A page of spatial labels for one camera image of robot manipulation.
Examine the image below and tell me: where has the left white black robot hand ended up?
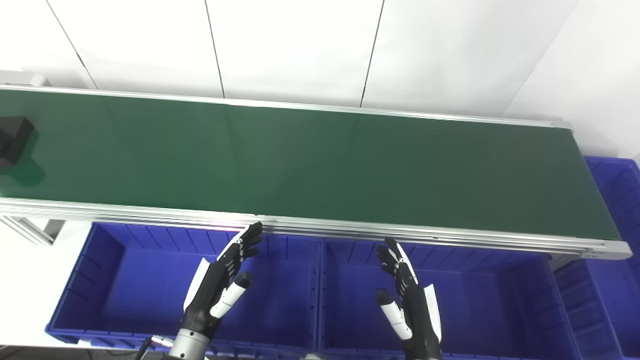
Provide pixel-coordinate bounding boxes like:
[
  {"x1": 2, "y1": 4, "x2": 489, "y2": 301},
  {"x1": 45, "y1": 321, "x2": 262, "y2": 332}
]
[{"x1": 181, "y1": 221, "x2": 264, "y2": 337}]

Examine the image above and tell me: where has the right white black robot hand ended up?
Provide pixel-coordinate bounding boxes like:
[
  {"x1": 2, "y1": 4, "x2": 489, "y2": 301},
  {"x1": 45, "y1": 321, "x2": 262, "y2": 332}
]
[{"x1": 375, "y1": 237, "x2": 444, "y2": 360}]

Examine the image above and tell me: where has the black plastic part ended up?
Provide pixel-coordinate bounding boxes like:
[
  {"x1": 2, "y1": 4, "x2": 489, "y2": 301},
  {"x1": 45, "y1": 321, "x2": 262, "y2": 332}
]
[{"x1": 0, "y1": 116, "x2": 35, "y2": 169}]

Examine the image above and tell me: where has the blue plastic bin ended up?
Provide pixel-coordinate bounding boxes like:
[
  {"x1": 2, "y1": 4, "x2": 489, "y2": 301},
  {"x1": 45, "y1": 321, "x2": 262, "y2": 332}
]
[
  {"x1": 45, "y1": 222, "x2": 324, "y2": 354},
  {"x1": 317, "y1": 237, "x2": 584, "y2": 360},
  {"x1": 552, "y1": 155, "x2": 640, "y2": 360}
]

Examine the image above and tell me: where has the green conveyor belt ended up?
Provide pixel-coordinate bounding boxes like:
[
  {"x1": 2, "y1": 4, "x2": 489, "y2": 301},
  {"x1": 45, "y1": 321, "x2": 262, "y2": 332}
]
[
  {"x1": 0, "y1": 89, "x2": 622, "y2": 241},
  {"x1": 0, "y1": 83, "x2": 634, "y2": 261}
]

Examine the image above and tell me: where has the aluminium conveyor leg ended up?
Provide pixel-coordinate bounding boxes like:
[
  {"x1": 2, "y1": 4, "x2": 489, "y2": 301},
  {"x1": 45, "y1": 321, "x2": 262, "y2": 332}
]
[{"x1": 0, "y1": 214, "x2": 66, "y2": 247}]

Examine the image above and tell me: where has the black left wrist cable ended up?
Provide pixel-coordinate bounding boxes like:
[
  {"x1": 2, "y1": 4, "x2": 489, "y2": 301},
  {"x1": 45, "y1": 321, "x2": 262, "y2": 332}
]
[{"x1": 134, "y1": 336, "x2": 175, "y2": 360}]

